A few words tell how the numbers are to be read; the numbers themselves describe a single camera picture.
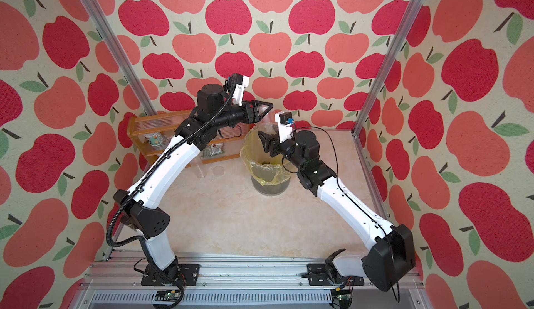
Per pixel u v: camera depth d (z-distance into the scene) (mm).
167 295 714
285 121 584
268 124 703
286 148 618
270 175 772
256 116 601
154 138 916
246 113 586
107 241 417
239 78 592
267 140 623
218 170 1044
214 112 500
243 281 734
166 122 1093
